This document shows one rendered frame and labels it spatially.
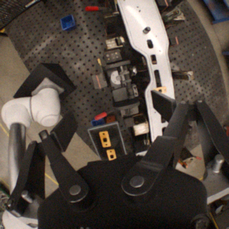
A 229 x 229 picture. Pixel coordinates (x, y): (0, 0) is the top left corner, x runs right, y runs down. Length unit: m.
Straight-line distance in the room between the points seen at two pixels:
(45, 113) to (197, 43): 1.31
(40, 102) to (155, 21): 0.78
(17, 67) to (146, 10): 2.02
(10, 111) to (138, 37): 0.79
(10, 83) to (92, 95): 1.77
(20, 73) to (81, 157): 1.82
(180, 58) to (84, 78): 0.81
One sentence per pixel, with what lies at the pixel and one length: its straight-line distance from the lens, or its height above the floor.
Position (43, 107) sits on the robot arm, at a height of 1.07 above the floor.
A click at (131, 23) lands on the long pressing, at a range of 0.69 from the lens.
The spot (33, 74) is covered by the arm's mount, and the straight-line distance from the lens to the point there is 0.82.
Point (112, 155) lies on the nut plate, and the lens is 0.61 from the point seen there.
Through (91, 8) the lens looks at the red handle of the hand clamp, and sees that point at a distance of 0.57.
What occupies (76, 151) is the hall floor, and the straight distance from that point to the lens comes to 2.19.
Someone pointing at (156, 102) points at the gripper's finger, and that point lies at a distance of 0.17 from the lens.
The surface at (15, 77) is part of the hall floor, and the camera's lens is 2.30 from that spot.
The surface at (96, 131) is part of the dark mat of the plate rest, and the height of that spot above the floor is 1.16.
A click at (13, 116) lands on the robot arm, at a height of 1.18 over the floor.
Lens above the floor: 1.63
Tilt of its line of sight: 68 degrees down
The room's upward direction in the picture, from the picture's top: 178 degrees clockwise
